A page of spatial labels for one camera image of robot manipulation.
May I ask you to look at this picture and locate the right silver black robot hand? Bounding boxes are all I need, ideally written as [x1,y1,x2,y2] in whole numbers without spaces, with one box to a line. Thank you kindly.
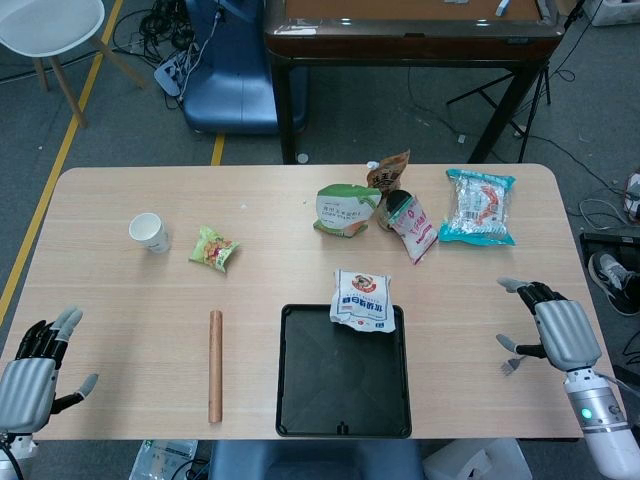
[496,277,604,372]

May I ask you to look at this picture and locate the black cable bundle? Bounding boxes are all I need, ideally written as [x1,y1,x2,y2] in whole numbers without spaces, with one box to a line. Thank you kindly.
[113,0,204,64]

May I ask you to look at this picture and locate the blue robot torso base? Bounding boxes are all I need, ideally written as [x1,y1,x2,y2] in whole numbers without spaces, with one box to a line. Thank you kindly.
[207,438,426,480]

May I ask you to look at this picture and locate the dark brown mahjong table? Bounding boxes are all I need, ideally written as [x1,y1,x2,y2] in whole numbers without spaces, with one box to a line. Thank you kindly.
[263,0,569,165]

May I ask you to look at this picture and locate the white power strip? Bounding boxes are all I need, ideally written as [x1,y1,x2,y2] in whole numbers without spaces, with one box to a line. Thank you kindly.
[153,48,202,97]

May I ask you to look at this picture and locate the green snack packet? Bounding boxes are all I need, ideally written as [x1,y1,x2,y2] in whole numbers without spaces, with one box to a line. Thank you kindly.
[188,225,240,275]

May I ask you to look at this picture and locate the clear printed plastic bag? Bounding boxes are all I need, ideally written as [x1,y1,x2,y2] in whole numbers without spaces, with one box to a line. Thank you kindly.
[130,438,199,480]

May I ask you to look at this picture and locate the teal instant noodle packet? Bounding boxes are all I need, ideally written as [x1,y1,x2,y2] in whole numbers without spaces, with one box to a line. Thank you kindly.
[438,168,517,247]

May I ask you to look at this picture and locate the white paper cup stack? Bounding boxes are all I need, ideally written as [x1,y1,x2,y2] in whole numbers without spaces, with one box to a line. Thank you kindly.
[128,212,172,255]

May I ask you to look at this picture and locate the green white corn starch bag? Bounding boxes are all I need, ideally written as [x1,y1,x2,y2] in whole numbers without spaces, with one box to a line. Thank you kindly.
[313,183,382,239]

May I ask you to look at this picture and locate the wooden rolling pin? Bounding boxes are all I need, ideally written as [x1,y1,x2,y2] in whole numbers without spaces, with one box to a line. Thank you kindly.
[207,309,225,425]

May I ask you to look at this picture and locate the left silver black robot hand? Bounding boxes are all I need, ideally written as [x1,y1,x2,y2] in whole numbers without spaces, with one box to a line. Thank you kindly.
[0,305,100,434]

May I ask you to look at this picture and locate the grey black sneaker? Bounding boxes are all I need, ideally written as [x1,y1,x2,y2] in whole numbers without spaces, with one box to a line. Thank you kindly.
[587,249,640,317]

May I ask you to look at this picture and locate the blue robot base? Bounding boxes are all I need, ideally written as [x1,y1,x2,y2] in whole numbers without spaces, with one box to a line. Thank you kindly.
[182,0,309,137]

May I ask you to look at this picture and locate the white chair with wooden legs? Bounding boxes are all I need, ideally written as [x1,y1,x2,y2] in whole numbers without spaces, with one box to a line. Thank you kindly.
[0,0,147,129]

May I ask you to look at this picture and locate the black square plastic tray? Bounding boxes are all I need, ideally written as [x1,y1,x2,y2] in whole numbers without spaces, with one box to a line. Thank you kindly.
[274,303,414,440]

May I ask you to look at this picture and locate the white box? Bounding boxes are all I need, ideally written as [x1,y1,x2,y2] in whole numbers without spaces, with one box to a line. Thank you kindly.
[423,438,527,480]

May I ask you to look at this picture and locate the red white sugar bag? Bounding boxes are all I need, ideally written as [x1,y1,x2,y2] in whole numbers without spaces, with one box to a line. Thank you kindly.
[387,195,440,266]

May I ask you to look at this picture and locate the small grey plastic fork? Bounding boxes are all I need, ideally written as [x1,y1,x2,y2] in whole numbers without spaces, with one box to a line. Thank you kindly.
[499,354,527,377]

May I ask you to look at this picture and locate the orange spout pouch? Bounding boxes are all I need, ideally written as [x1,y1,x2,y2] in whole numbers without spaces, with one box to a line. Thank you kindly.
[365,148,411,202]

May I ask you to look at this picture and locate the black tripod stand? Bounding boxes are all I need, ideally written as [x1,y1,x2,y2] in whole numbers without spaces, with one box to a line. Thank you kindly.
[446,47,557,139]

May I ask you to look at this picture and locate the white blue powder bag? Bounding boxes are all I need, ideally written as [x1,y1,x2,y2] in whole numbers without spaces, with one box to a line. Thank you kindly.
[328,268,396,334]

